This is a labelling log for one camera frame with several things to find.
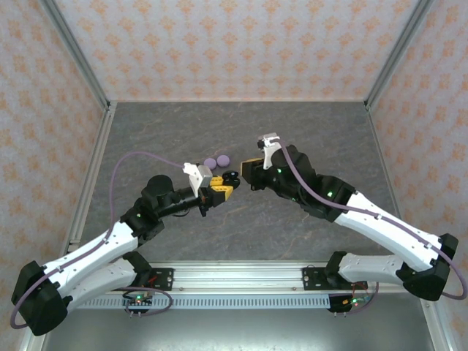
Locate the black earbud charging case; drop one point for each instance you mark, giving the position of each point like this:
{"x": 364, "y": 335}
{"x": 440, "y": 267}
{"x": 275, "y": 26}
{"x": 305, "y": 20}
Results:
{"x": 230, "y": 178}

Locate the purple earbud charging case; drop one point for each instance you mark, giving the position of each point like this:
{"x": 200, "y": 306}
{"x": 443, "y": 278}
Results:
{"x": 223, "y": 160}
{"x": 210, "y": 162}

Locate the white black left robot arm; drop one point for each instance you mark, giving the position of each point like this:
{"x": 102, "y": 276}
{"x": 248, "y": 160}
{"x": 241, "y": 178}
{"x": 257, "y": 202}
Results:
{"x": 87, "y": 252}

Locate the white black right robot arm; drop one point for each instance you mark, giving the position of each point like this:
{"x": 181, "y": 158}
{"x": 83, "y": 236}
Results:
{"x": 387, "y": 234}

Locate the grey metal shelf panel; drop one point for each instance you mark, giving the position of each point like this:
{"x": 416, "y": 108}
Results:
{"x": 237, "y": 329}

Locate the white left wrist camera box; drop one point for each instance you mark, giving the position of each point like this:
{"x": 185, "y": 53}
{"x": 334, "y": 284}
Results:
{"x": 199, "y": 175}

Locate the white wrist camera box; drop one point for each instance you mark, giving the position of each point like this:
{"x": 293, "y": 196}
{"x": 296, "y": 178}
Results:
{"x": 199, "y": 175}
{"x": 270, "y": 146}

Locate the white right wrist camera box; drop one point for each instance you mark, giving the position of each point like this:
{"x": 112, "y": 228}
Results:
{"x": 270, "y": 146}

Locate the aluminium side rail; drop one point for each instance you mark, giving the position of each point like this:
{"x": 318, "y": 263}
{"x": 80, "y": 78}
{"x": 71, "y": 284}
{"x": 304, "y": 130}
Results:
{"x": 380, "y": 153}
{"x": 98, "y": 153}

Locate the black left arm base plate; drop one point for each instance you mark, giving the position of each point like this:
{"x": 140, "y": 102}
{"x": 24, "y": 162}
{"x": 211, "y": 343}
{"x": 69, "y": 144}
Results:
{"x": 164, "y": 278}

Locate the aluminium mounting rail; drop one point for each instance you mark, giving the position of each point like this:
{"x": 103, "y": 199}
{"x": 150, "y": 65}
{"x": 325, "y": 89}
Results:
{"x": 237, "y": 278}

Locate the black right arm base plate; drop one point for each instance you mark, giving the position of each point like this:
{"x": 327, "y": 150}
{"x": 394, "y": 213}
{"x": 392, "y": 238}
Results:
{"x": 311, "y": 278}

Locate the aluminium corner post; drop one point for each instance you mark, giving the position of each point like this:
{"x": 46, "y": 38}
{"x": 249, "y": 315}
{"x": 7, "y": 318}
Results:
{"x": 73, "y": 51}
{"x": 398, "y": 51}

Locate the aluminium frame leg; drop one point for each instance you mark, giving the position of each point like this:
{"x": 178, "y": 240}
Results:
{"x": 31, "y": 343}
{"x": 438, "y": 329}

